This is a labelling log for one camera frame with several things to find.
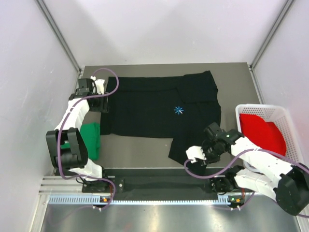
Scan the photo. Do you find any black t-shirt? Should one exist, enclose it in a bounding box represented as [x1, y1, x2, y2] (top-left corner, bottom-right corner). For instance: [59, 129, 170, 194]
[100, 71, 221, 164]

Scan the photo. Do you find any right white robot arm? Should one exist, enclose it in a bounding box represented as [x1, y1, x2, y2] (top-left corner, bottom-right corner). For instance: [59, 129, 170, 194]
[201, 122, 309, 216]

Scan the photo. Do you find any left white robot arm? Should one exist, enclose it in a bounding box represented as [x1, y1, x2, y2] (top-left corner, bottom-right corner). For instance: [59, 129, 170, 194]
[45, 76, 110, 192]

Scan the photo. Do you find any folded green t-shirt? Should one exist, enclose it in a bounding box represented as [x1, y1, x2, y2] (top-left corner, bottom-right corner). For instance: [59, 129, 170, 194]
[60, 122, 100, 163]

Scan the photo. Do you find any red t-shirt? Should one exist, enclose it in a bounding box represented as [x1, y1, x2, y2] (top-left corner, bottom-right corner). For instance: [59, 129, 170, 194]
[239, 114, 287, 156]

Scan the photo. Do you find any white plastic laundry basket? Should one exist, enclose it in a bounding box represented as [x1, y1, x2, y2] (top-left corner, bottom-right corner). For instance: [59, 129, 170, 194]
[235, 104, 304, 163]

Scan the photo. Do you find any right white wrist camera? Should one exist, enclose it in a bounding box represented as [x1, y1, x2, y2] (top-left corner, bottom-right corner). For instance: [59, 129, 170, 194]
[186, 146, 207, 163]

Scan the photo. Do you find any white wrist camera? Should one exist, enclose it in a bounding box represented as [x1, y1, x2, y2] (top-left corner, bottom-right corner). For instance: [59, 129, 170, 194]
[90, 76, 105, 95]
[186, 146, 207, 163]

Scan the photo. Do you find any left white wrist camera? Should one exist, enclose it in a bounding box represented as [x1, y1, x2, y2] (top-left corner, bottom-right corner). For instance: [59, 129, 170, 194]
[90, 76, 105, 95]

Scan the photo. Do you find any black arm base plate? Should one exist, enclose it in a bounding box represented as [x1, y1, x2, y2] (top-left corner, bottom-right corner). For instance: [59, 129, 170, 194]
[81, 168, 254, 194]

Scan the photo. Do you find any white slotted cable duct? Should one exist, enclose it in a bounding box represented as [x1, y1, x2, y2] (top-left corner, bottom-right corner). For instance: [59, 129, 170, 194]
[48, 195, 244, 206]

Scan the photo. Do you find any left aluminium frame post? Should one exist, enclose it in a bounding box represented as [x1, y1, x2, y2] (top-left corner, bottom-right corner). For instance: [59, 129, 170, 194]
[35, 0, 82, 73]

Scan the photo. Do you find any aluminium frame post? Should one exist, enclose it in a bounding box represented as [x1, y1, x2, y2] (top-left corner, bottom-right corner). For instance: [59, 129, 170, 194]
[35, 0, 82, 73]
[249, 0, 295, 72]

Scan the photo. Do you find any right aluminium frame post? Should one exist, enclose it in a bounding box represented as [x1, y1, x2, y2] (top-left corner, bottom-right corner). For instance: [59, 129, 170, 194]
[249, 0, 295, 72]

